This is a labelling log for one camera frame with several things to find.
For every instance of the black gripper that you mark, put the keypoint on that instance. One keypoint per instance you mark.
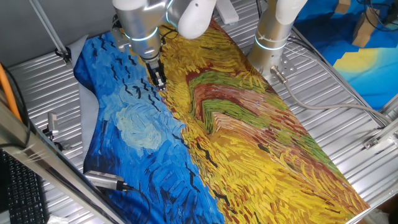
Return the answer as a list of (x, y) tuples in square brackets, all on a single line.
[(154, 69)]

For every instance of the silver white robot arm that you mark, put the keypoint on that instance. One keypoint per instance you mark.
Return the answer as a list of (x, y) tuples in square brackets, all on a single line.
[(270, 31)]

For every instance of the short wooden block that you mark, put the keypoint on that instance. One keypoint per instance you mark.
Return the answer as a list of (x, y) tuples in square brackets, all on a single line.
[(343, 6)]

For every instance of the tall wooden block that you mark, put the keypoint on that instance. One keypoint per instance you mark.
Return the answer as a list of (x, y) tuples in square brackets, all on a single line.
[(365, 28)]

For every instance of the white power strip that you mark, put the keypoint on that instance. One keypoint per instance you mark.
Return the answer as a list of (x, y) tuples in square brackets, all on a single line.
[(227, 11)]

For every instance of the Van Gogh wheatfield print cloth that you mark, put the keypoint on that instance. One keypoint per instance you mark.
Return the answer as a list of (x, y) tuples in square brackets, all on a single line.
[(248, 140)]

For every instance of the metal pole with clamp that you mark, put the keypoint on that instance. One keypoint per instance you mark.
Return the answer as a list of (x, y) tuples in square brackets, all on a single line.
[(48, 26)]

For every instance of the black keyboard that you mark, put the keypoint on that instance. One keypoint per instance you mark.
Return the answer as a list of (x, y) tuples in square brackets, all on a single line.
[(25, 189)]

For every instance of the blue cloth with yellow sun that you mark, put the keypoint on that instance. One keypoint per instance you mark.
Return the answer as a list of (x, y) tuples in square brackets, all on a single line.
[(367, 71)]

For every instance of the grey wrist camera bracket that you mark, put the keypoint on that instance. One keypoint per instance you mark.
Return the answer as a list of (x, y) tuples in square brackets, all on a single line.
[(119, 39)]

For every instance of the silver cylindrical camera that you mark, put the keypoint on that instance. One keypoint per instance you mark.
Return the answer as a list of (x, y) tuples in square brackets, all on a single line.
[(102, 180)]

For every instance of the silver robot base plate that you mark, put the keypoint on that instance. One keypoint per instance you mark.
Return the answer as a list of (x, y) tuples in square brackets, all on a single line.
[(289, 67)]

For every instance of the aluminium frame beam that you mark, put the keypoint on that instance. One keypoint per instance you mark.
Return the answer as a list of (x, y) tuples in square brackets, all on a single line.
[(46, 165)]

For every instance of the aluminium profile with corner bracket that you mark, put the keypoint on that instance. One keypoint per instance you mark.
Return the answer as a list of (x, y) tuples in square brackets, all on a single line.
[(371, 142)]

